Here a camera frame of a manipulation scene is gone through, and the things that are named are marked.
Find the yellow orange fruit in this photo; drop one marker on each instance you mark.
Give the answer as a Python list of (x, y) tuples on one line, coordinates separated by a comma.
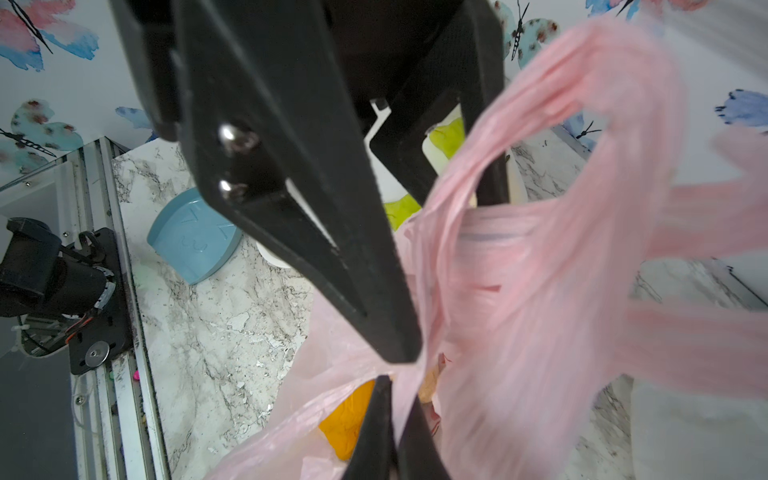
[(342, 427)]

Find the dark green pear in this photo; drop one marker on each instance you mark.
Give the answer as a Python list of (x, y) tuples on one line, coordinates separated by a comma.
[(401, 210)]

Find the light green pear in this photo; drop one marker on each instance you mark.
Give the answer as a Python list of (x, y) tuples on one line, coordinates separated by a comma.
[(448, 138)]

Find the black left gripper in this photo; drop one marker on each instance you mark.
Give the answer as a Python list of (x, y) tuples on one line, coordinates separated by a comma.
[(263, 95)]

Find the blue paddle shaped board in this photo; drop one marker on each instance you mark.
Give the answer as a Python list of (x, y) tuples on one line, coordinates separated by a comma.
[(193, 238)]

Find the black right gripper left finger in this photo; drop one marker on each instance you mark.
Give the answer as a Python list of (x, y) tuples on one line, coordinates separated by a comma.
[(373, 456)]

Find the pink apple print plastic bag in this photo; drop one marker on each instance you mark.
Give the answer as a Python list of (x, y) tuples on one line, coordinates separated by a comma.
[(530, 304)]

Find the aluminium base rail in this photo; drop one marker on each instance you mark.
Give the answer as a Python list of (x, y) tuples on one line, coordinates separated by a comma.
[(116, 423)]

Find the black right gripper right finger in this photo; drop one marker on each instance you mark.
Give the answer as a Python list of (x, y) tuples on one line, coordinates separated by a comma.
[(417, 456)]

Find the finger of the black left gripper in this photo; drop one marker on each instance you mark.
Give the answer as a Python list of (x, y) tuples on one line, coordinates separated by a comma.
[(463, 64)]

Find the white rectangular fruit tray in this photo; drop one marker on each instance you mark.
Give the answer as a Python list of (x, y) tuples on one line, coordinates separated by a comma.
[(419, 148)]

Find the white cartoon print plastic bag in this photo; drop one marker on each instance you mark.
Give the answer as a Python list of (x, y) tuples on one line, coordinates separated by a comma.
[(682, 436)]

